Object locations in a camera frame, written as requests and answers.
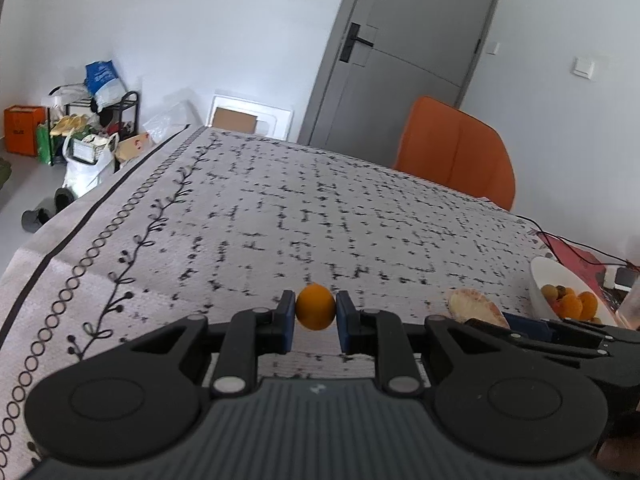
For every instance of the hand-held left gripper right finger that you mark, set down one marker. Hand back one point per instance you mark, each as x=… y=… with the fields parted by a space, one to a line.
x=346 y=322

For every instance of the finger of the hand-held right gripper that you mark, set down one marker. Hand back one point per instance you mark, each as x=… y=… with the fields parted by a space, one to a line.
x=530 y=323

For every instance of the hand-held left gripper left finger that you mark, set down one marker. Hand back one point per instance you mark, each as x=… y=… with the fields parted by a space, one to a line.
x=285 y=322

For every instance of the small orange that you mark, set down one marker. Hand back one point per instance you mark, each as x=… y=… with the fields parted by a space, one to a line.
x=315 y=307

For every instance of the large orange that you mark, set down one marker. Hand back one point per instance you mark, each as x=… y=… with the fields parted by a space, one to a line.
x=570 y=306

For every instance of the white round plate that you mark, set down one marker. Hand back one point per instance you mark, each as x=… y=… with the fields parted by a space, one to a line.
x=542 y=275

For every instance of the beige scallop shell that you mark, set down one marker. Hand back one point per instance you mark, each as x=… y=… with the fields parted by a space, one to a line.
x=475 y=307

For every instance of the person's right hand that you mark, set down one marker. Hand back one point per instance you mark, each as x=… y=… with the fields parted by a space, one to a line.
x=620 y=456

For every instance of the yellow-brown round fruit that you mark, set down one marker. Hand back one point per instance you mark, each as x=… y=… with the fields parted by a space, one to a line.
x=550 y=290

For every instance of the brown round fruit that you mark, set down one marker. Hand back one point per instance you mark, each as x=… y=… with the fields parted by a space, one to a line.
x=563 y=291

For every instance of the medium orange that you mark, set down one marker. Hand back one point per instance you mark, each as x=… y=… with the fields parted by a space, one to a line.
x=590 y=305

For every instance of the clear glass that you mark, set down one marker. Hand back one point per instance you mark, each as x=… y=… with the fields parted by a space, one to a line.
x=631 y=307

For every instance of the red mat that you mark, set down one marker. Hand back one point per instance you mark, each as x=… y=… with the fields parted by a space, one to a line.
x=575 y=260

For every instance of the patterned white tablecloth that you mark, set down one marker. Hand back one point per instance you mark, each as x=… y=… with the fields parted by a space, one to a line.
x=300 y=200

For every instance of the orange chair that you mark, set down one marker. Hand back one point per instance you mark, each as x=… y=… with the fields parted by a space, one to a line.
x=450 y=155

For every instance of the brown cardboard sheet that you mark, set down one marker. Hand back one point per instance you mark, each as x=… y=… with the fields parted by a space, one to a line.
x=235 y=121

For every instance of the white framed board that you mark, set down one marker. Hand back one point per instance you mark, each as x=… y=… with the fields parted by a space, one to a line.
x=250 y=110

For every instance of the clear plastic bag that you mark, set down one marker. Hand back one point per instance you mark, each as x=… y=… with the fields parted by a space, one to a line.
x=167 y=122

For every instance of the open cardboard box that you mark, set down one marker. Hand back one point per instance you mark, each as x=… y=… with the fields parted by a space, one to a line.
x=132 y=146

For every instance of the white plastic bag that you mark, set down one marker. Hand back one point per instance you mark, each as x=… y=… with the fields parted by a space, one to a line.
x=87 y=167

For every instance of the dark slipper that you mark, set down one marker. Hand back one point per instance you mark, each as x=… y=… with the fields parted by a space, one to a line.
x=63 y=200
x=36 y=218

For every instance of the black shoe rack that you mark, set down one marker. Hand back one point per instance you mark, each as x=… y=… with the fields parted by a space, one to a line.
x=125 y=110

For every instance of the grey door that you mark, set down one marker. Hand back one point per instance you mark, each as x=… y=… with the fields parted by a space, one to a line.
x=415 y=45

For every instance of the yellow slippers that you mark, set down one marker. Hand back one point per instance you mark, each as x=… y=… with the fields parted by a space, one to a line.
x=70 y=123

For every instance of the green bag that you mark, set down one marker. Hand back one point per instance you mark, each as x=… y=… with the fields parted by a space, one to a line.
x=44 y=144

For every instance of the blue and white bag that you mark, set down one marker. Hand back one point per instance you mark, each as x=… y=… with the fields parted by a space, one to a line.
x=102 y=82

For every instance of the orange box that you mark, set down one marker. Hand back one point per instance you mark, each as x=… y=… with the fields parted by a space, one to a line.
x=21 y=130

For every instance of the large white wall switch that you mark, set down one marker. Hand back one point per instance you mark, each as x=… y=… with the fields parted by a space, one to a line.
x=583 y=66

